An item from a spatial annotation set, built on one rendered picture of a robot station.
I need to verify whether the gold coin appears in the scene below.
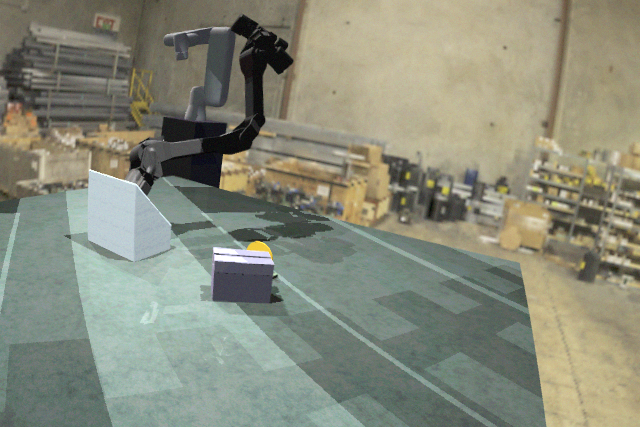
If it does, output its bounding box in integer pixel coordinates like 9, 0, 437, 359
247, 242, 273, 260

